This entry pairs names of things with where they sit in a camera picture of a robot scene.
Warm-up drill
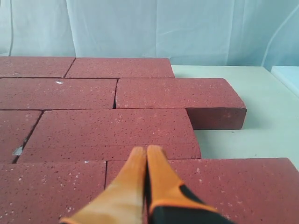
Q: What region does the red brick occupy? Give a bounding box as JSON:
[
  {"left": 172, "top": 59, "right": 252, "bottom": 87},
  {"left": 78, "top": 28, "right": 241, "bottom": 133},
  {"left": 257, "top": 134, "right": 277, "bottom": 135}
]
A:
[
  {"left": 115, "top": 78, "right": 247, "bottom": 130},
  {"left": 65, "top": 57, "right": 175, "bottom": 79},
  {"left": 0, "top": 78, "right": 117, "bottom": 110},
  {"left": 0, "top": 56, "right": 75, "bottom": 78},
  {"left": 0, "top": 161, "right": 106, "bottom": 224},
  {"left": 18, "top": 109, "right": 201, "bottom": 163},
  {"left": 105, "top": 157, "right": 299, "bottom": 224}
]

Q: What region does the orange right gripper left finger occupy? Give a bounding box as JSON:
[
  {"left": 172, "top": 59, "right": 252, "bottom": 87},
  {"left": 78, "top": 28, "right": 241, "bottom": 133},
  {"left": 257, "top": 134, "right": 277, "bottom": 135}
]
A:
[{"left": 59, "top": 147, "right": 147, "bottom": 224}]

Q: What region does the red brick raised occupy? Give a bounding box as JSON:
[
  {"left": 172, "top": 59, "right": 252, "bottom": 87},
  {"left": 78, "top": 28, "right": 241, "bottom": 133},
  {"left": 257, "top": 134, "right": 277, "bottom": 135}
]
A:
[{"left": 0, "top": 110, "right": 41, "bottom": 164}]

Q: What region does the white backdrop cloth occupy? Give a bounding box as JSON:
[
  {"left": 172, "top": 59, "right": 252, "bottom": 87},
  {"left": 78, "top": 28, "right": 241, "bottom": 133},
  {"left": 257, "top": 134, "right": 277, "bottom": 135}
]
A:
[{"left": 0, "top": 0, "right": 299, "bottom": 69}]

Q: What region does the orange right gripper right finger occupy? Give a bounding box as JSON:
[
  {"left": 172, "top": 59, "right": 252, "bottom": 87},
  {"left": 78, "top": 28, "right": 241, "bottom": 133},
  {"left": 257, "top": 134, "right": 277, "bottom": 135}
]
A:
[{"left": 147, "top": 145, "right": 232, "bottom": 224}]

